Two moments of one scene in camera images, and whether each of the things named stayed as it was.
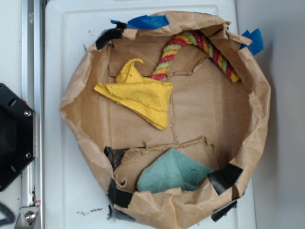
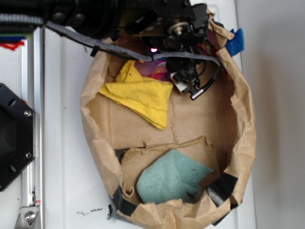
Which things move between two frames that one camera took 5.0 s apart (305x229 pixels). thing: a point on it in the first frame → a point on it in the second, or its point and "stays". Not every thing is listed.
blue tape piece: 257,44 → 237,45
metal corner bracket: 27,217 stays
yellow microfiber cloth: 147,98 stays
